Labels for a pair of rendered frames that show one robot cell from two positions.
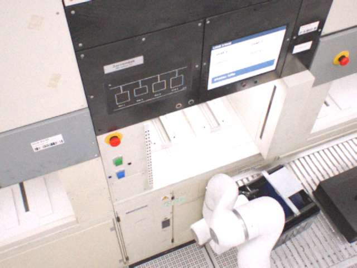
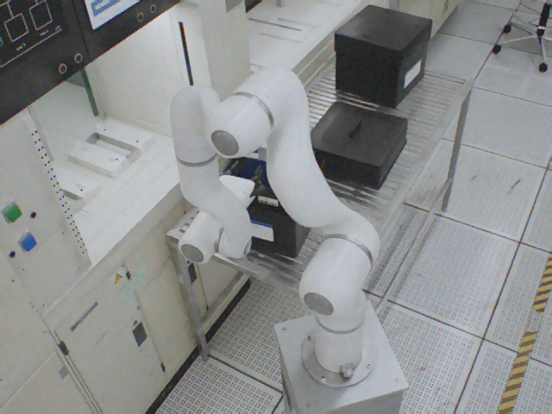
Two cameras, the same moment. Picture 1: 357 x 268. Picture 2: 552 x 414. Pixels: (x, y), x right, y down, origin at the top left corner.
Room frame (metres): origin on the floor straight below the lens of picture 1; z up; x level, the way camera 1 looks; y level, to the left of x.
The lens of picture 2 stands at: (-0.21, 0.25, 2.08)
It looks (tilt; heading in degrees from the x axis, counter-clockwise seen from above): 44 degrees down; 327
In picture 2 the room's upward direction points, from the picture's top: 4 degrees counter-clockwise
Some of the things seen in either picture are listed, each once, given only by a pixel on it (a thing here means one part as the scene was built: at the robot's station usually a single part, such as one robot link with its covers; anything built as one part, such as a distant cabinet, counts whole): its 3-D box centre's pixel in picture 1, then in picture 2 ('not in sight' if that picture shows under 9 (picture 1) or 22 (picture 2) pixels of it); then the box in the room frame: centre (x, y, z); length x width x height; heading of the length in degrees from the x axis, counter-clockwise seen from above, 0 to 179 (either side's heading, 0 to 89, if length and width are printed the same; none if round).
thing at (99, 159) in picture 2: (207, 114); (111, 146); (1.41, -0.14, 0.89); 0.22 x 0.21 x 0.04; 24
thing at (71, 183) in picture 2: (159, 130); (53, 195); (1.30, 0.10, 0.89); 0.22 x 0.21 x 0.04; 24
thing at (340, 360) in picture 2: not in sight; (339, 334); (0.39, -0.28, 0.85); 0.19 x 0.19 x 0.18
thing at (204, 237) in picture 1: (208, 228); (206, 235); (0.70, -0.12, 1.06); 0.13 x 0.09 x 0.08; 122
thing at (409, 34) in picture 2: not in sight; (381, 54); (1.25, -1.24, 0.89); 0.29 x 0.29 x 0.25; 19
